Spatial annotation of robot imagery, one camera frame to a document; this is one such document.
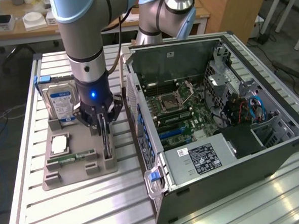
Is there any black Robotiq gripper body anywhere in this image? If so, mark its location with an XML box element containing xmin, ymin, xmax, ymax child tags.
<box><xmin>74</xmin><ymin>72</ymin><xmax>115</xmax><ymax>115</ymax></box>

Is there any black Nvidia graphics card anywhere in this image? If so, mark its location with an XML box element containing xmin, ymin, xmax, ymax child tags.
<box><xmin>98</xmin><ymin>111</ymin><xmax>113</xmax><ymax>161</ymax></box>

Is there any hard disk with blue caddy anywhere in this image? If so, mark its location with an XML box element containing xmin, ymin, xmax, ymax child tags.
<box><xmin>32</xmin><ymin>73</ymin><xmax>81</xmax><ymax>129</ymax></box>

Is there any silver CPU chip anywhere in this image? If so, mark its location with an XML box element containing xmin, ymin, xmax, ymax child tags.
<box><xmin>51</xmin><ymin>136</ymin><xmax>69</xmax><ymax>156</ymax></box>

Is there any green RAM stick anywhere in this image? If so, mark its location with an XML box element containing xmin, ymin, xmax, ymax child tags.
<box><xmin>47</xmin><ymin>150</ymin><xmax>96</xmax><ymax>164</ymax></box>

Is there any thin metal locking lever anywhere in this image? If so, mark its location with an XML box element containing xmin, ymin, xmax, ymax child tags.
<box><xmin>155</xmin><ymin>76</ymin><xmax>162</xmax><ymax>97</ymax></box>

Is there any metal CPU socket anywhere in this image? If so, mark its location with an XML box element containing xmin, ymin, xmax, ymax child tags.
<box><xmin>158</xmin><ymin>91</ymin><xmax>184</xmax><ymax>115</ymax></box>

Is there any grey plastic parts rack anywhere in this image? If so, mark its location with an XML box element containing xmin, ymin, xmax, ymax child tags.
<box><xmin>38</xmin><ymin>113</ymin><xmax>121</xmax><ymax>192</ymax></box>

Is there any black installed RAM stick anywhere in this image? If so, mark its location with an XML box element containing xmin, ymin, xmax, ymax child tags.
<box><xmin>156</xmin><ymin>110</ymin><xmax>193</xmax><ymax>124</ymax></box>

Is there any metal socket cover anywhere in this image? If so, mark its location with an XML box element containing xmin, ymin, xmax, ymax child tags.
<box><xmin>175</xmin><ymin>78</ymin><xmax>198</xmax><ymax>103</ymax></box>

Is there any blue case latch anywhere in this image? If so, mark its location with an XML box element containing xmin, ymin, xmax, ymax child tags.
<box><xmin>148</xmin><ymin>167</ymin><xmax>161</xmax><ymax>185</ymax></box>

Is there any wooden desk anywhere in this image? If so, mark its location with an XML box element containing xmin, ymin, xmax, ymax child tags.
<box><xmin>99</xmin><ymin>1</ymin><xmax>212</xmax><ymax>48</ymax></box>
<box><xmin>0</xmin><ymin>0</ymin><xmax>64</xmax><ymax>48</ymax></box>

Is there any green motherboard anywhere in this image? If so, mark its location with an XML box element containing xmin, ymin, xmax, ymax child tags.
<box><xmin>138</xmin><ymin>69</ymin><xmax>228</xmax><ymax>151</ymax></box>

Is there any grey power supply unit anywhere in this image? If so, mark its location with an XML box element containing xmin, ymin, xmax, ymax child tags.
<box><xmin>162</xmin><ymin>133</ymin><xmax>240</xmax><ymax>186</ymax></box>

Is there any white labelled box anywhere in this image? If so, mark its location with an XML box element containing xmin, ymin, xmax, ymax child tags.
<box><xmin>45</xmin><ymin>11</ymin><xmax>60</xmax><ymax>25</ymax></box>

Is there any white power connector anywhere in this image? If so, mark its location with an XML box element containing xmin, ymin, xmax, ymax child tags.
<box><xmin>192</xmin><ymin>130</ymin><xmax>205</xmax><ymax>141</ymax></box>

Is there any white paper stack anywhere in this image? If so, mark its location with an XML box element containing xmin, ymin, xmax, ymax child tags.
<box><xmin>129</xmin><ymin>6</ymin><xmax>141</xmax><ymax>22</ymax></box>

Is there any white round dish box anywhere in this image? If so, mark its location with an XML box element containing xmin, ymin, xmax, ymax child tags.
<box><xmin>22</xmin><ymin>11</ymin><xmax>48</xmax><ymax>31</ymax></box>

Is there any perforated metal disk bay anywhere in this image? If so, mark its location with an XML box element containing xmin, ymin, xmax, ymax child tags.
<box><xmin>200</xmin><ymin>44</ymin><xmax>244</xmax><ymax>109</ymax></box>

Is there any white box with black top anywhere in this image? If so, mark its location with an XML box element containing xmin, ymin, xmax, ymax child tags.
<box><xmin>0</xmin><ymin>14</ymin><xmax>16</xmax><ymax>32</ymax></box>

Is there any open black PC case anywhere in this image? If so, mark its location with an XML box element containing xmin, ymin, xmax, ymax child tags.
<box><xmin>117</xmin><ymin>30</ymin><xmax>299</xmax><ymax>224</ymax></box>

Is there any wooden cabinet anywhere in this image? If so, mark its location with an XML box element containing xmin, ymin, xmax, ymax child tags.
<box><xmin>203</xmin><ymin>0</ymin><xmax>275</xmax><ymax>46</ymax></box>

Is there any black chair base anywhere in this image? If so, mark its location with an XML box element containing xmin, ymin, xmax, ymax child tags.
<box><xmin>272</xmin><ymin>59</ymin><xmax>299</xmax><ymax>84</ymax></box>

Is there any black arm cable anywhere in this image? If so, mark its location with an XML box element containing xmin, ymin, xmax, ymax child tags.
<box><xmin>103</xmin><ymin>5</ymin><xmax>139</xmax><ymax>75</ymax></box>

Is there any red wire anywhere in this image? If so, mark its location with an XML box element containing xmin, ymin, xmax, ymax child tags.
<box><xmin>236</xmin><ymin>98</ymin><xmax>252</xmax><ymax>124</ymax></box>

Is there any blue wire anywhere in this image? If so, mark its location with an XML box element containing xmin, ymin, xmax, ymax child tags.
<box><xmin>247</xmin><ymin>94</ymin><xmax>269</xmax><ymax>125</ymax></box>

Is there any grey metal disk bay bracket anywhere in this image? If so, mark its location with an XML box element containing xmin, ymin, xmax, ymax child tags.
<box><xmin>248</xmin><ymin>109</ymin><xmax>297</xmax><ymax>151</ymax></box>

